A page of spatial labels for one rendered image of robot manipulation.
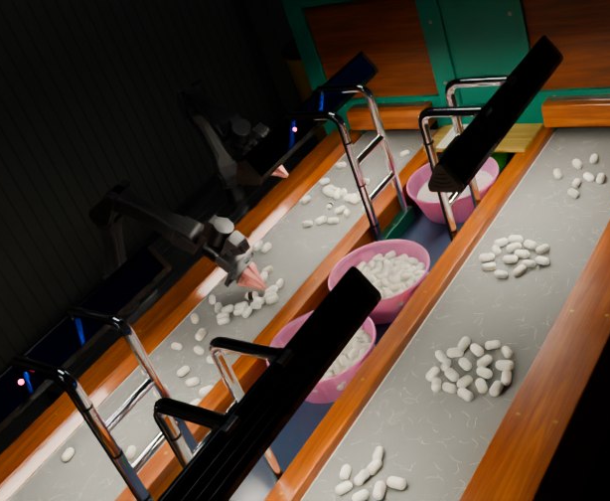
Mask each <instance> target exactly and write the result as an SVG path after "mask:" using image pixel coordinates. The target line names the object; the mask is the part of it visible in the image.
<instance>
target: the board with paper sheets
mask: <svg viewBox="0 0 610 501"><path fill-rule="evenodd" d="M452 127H453V125H443V126H442V127H441V128H440V130H439V131H438V132H437V133H436V134H435V135H434V137H433V140H434V146H435V150H436V152H442V151H443V150H444V149H445V148H436V147H437V145H438V144H439V143H440V142H441V140H442V139H443V138H444V137H445V136H446V134H447V133H448V132H449V131H450V129H451V128H452ZM542 128H543V123H515V124H514V126H513V127H512V128H511V129H510V131H509V132H508V133H507V135H506V136H505V137H504V139H503V140H502V141H501V143H500V144H499V145H498V147H497V148H496V149H495V151H494V152H526V151H527V150H528V148H529V147H530V145H531V144H532V143H533V141H534V139H535V138H536V137H537V135H538V134H539V132H540V131H541V130H542Z"/></svg>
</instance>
